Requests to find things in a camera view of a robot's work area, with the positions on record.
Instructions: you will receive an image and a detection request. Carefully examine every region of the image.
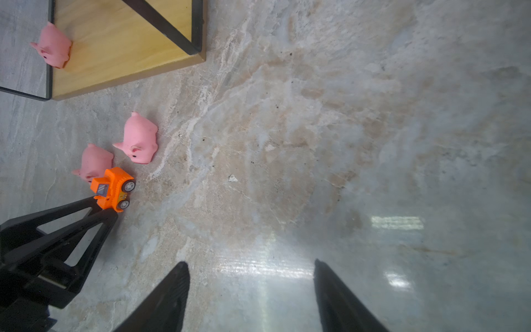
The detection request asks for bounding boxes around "wooden shelf with black frame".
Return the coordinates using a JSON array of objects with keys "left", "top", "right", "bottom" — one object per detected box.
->
[{"left": 1, "top": 1, "right": 207, "bottom": 101}]

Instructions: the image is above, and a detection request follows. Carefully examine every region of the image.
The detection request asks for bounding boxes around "orange toy car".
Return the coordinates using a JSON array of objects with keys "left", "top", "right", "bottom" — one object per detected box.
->
[{"left": 91, "top": 167, "right": 136, "bottom": 213}]

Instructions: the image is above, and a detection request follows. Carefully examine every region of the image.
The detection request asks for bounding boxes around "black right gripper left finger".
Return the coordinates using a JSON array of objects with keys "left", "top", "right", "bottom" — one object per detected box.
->
[{"left": 116, "top": 261, "right": 190, "bottom": 332}]

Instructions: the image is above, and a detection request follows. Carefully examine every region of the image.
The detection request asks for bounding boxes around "pink pig toy on shelf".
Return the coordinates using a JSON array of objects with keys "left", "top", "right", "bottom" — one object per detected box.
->
[{"left": 30, "top": 22, "right": 73, "bottom": 69}]

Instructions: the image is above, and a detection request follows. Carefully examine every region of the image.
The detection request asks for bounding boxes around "pink pig toy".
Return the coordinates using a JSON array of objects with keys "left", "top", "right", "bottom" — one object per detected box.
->
[
  {"left": 30, "top": 22, "right": 73, "bottom": 69},
  {"left": 72, "top": 143, "right": 114, "bottom": 183},
  {"left": 113, "top": 111, "right": 158, "bottom": 165}
]

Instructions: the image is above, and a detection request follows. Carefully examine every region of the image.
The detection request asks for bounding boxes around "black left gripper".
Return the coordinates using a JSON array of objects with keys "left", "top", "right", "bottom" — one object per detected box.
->
[{"left": 1, "top": 196, "right": 118, "bottom": 331}]

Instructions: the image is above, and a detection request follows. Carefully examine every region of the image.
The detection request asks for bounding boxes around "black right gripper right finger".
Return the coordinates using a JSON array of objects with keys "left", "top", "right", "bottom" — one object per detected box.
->
[{"left": 314, "top": 260, "right": 388, "bottom": 332}]

